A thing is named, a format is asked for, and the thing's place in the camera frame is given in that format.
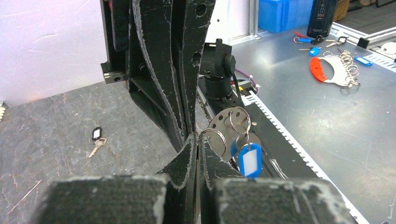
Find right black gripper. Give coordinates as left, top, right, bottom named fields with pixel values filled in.
left=100, top=0, right=216, bottom=152

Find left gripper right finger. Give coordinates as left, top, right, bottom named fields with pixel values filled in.
left=198, top=134, right=355, bottom=224

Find red handled key organizer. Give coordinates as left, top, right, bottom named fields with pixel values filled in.
left=309, top=50, right=361, bottom=88

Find grey slotted cable duct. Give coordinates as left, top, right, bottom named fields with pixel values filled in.
left=241, top=93, right=369, bottom=224

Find metal key organizer plate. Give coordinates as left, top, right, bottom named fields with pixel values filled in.
left=201, top=106, right=261, bottom=161

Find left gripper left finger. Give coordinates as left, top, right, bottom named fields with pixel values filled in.
left=30, top=133, right=198, bottom=224

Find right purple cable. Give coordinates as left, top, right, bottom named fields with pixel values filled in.
left=235, top=68, right=261, bottom=95

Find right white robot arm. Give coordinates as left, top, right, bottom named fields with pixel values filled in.
left=100, top=0, right=236, bottom=151

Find blue plastic storage bin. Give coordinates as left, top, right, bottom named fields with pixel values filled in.
left=258, top=0, right=313, bottom=33

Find black key tag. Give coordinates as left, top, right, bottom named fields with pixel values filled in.
left=88, top=126, right=107, bottom=158

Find blue key tag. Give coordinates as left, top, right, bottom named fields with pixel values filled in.
left=230, top=136, right=262, bottom=179

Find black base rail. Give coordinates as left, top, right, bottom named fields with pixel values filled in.
left=198, top=76, right=317, bottom=179

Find spare blue key tags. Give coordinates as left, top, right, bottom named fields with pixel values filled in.
left=293, top=31, right=374, bottom=67

